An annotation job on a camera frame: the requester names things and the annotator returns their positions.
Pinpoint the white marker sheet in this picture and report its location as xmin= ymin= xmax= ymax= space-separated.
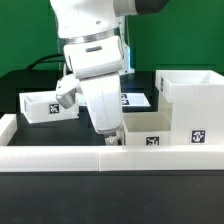
xmin=121 ymin=93 xmax=150 ymax=107

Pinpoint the white drawer cabinet box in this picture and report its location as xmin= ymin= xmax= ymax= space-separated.
xmin=155 ymin=70 xmax=224 ymax=145

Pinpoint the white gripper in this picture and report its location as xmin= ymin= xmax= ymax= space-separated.
xmin=64 ymin=36 xmax=123 ymax=146

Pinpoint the white U-shaped fence wall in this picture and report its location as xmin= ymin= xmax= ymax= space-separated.
xmin=0 ymin=114 xmax=224 ymax=172

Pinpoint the black cables bundle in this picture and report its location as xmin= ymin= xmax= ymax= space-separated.
xmin=25 ymin=53 xmax=66 ymax=72

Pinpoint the white front drawer with knob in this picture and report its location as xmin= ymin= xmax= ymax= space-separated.
xmin=123 ymin=112 xmax=171 ymax=146

